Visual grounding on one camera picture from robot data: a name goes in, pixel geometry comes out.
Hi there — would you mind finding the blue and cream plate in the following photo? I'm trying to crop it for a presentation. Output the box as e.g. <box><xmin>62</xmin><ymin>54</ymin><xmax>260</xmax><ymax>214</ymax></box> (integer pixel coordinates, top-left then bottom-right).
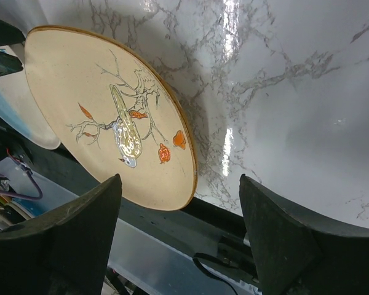
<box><xmin>0</xmin><ymin>42</ymin><xmax>62</xmax><ymax>151</ymax></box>

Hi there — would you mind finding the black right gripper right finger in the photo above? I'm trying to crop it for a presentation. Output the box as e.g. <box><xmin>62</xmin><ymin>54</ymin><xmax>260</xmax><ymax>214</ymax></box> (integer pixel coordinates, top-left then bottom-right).
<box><xmin>239</xmin><ymin>175</ymin><xmax>369</xmax><ymax>294</ymax></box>

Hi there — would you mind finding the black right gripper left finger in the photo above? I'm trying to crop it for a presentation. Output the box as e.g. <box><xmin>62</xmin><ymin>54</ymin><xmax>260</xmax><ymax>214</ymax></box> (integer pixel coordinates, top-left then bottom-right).
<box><xmin>0</xmin><ymin>175</ymin><xmax>122</xmax><ymax>294</ymax></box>

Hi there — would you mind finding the beige bird plate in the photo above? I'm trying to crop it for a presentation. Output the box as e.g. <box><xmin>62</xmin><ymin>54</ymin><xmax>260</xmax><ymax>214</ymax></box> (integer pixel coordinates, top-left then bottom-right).
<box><xmin>25</xmin><ymin>25</ymin><xmax>197</xmax><ymax>201</ymax></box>

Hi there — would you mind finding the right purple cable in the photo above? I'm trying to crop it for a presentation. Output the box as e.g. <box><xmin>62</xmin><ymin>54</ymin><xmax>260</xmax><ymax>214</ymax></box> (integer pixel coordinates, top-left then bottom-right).
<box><xmin>0</xmin><ymin>147</ymin><xmax>44</xmax><ymax>200</ymax></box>

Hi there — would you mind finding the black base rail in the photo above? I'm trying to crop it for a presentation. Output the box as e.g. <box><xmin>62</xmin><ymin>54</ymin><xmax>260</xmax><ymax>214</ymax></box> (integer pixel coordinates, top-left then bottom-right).
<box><xmin>0</xmin><ymin>118</ymin><xmax>257</xmax><ymax>283</ymax></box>

